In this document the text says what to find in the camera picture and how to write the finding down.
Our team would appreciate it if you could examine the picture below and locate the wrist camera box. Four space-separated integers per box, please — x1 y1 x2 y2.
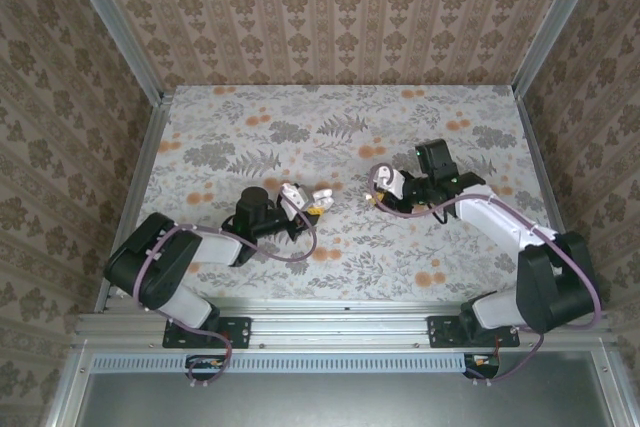
382 166 407 201
278 183 309 213

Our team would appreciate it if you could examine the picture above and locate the black connector board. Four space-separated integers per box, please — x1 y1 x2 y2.
462 351 501 381
185 354 232 383

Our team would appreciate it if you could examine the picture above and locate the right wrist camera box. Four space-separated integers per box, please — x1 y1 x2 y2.
382 166 407 201

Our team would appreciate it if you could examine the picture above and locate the aluminium corner post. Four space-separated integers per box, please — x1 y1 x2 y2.
512 0 609 98
59 0 166 103

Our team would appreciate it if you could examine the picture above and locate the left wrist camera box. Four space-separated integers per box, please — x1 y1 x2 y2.
278 183 309 213

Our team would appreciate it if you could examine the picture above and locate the grey slotted cable duct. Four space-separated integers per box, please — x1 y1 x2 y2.
92 352 466 374

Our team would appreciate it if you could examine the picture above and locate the aluminium side rail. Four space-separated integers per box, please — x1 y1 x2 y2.
94 91 176 313
514 94 594 311

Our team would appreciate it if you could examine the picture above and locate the floral table cover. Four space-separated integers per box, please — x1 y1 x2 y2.
117 84 571 303

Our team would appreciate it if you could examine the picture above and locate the grey metal sheet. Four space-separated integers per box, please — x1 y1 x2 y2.
44 349 640 427

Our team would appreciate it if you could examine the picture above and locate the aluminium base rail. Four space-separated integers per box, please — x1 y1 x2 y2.
74 296 614 351

